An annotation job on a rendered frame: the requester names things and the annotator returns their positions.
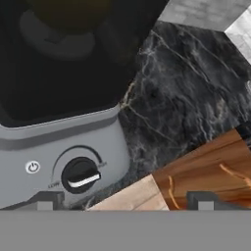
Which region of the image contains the black blender dial knob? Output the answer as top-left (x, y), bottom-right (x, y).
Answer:
top-left (61, 156), bottom-right (102, 194)

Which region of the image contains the grey blender with black jar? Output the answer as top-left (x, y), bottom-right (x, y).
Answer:
top-left (0, 0), bottom-right (171, 210)

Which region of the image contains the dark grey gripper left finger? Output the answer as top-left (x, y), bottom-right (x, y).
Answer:
top-left (3, 190), bottom-right (66, 211)

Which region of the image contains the brown wooden cupboard front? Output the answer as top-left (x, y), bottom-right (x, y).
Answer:
top-left (152, 127), bottom-right (251, 211)

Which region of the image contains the white blender power button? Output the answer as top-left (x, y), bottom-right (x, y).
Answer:
top-left (25, 160), bottom-right (41, 176)

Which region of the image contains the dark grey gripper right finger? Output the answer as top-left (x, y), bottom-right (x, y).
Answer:
top-left (185, 190), bottom-right (247, 211)

